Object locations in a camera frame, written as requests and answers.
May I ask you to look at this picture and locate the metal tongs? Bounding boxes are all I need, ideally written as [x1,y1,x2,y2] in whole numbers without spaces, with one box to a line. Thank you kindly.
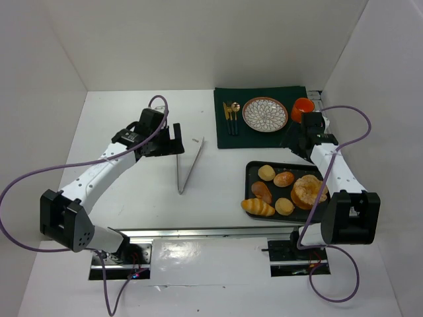
[176,137,205,195]

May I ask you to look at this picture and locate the glazed round sesame bun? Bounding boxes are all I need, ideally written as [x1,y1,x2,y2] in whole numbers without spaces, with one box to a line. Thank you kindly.
[273,171,295,188]

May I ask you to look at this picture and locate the small pale round bun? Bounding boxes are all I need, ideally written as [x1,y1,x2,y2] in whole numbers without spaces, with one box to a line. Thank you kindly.
[258,164,276,182]

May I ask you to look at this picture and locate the brown oblong glazed bread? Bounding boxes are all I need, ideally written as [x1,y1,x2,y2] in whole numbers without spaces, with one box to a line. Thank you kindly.
[251,181,272,205]

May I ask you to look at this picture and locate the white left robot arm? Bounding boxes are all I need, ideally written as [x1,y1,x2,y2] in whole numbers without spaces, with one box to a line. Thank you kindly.
[40,108,184,254]

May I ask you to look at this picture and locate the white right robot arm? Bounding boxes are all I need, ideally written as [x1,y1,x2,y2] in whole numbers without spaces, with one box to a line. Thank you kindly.
[291,112,381,250]

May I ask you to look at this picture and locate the striped croissant bread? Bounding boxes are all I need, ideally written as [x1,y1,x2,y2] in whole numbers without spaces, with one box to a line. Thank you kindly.
[241,198,276,217]

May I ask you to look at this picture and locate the orange mug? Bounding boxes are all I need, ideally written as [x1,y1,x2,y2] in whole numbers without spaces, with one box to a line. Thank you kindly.
[291,98,315,123]

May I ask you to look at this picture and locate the floral patterned ceramic plate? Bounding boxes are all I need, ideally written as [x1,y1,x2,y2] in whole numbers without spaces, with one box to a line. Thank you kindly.
[242,97,289,133]

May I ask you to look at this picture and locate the black baking tray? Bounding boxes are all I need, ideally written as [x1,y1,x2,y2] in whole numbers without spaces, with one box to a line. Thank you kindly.
[241,161,323,223]

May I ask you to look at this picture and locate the dark green cloth placemat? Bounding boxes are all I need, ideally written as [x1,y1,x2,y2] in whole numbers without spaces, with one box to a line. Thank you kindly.
[213,86,307,149]

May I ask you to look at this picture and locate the small flat round bun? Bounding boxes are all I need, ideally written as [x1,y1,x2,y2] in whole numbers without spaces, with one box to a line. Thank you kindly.
[275,197,295,216]

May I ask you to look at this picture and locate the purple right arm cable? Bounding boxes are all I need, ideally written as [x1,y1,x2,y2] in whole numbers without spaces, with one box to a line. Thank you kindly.
[296,105,372,303]

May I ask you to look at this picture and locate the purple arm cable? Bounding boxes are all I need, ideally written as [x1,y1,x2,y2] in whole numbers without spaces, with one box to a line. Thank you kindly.
[0,95,170,317]
[296,105,372,303]

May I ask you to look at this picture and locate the large sugared ring bread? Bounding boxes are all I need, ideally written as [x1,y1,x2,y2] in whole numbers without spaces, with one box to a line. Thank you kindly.
[290,174,323,210]

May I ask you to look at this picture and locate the gold knife green handle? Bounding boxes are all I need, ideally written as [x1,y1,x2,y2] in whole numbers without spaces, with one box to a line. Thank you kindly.
[223,102,232,135]

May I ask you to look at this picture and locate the gold fork green handle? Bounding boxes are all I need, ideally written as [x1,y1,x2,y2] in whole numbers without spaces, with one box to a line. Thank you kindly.
[227,102,235,135]

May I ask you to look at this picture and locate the gold spoon green handle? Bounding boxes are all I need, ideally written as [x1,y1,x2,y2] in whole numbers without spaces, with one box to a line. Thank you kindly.
[231,102,241,135]

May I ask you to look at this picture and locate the aluminium rail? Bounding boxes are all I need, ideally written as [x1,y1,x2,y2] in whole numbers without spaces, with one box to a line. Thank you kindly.
[119,224,299,240]

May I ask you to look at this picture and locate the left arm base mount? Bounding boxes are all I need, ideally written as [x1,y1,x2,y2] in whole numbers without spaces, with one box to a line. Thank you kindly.
[101,240,153,281]

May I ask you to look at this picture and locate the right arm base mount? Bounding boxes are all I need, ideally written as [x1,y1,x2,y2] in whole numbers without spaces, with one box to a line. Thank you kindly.
[261,232,330,277]

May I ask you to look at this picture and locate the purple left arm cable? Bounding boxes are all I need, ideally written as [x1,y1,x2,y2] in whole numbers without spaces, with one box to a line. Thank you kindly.
[0,95,170,317]

